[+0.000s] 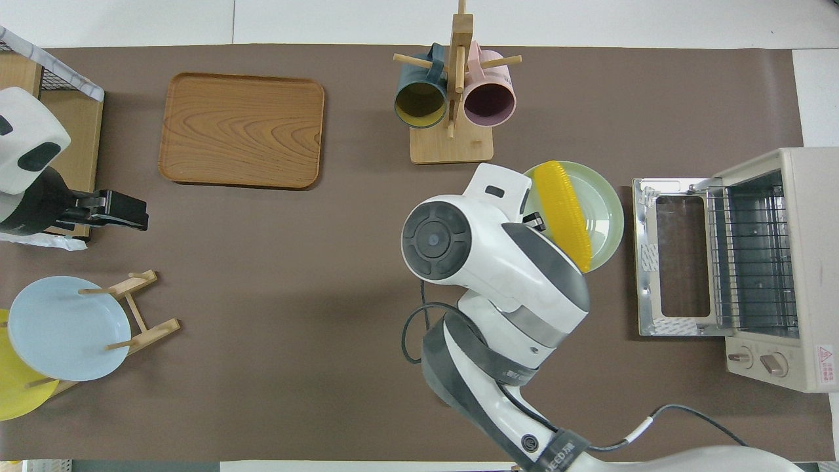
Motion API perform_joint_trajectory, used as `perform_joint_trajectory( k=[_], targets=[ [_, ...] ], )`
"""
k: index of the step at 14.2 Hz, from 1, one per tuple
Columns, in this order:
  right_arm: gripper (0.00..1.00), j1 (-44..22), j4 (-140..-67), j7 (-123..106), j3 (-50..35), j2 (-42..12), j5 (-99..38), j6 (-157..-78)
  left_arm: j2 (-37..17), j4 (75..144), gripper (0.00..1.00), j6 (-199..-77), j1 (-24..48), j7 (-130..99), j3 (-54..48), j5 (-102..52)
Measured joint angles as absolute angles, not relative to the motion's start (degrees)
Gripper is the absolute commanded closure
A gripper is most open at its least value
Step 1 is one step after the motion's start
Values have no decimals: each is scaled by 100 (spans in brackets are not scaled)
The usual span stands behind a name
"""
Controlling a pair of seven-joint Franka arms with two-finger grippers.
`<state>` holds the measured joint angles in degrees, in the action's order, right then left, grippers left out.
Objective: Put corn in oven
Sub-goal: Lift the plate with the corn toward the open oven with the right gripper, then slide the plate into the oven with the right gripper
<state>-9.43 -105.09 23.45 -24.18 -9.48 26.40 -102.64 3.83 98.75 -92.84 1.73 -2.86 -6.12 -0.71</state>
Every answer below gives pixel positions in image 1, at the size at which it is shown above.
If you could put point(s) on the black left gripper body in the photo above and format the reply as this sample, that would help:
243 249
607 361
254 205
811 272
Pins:
92 210

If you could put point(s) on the pink mug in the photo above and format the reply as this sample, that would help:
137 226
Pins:
489 105

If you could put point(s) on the brown wooden tray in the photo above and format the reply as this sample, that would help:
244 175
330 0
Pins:
242 131

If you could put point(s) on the beige oven knob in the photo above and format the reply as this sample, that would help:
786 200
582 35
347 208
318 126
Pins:
741 357
775 364

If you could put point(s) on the light blue plate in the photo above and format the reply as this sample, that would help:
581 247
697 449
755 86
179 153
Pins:
65 328

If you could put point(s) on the wooden mug tree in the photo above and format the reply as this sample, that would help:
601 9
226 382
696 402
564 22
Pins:
452 147

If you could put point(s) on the yellow plate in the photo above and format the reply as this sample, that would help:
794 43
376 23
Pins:
16 393

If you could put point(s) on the pale green plate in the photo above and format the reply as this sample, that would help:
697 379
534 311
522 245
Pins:
603 210

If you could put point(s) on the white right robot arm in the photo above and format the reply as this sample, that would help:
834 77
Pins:
485 242

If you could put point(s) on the brown table mat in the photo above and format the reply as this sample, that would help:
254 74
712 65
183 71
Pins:
328 295

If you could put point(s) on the dark teal mug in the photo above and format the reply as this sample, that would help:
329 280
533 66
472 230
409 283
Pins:
419 105

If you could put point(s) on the beige toaster oven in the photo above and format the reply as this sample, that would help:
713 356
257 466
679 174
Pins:
816 262

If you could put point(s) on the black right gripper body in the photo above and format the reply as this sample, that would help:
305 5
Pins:
533 221

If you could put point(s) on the yellow corn cob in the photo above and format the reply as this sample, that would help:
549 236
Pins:
564 210

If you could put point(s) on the wooden plate rack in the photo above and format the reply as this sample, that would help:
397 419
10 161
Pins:
154 331

